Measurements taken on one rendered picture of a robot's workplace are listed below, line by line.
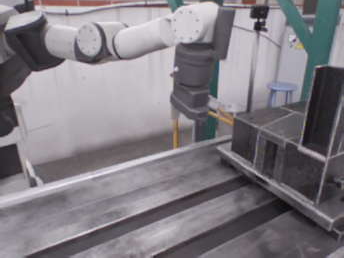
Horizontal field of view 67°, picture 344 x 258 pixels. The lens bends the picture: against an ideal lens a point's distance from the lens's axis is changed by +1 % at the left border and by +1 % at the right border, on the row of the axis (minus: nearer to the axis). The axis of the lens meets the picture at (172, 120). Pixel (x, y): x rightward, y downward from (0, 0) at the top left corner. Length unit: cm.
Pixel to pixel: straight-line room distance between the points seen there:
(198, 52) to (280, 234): 37
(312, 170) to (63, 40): 65
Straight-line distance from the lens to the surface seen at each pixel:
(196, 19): 49
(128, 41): 62
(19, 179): 124
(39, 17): 87
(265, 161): 61
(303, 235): 55
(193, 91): 56
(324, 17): 180
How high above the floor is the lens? 110
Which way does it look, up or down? 22 degrees down
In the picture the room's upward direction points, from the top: straight up
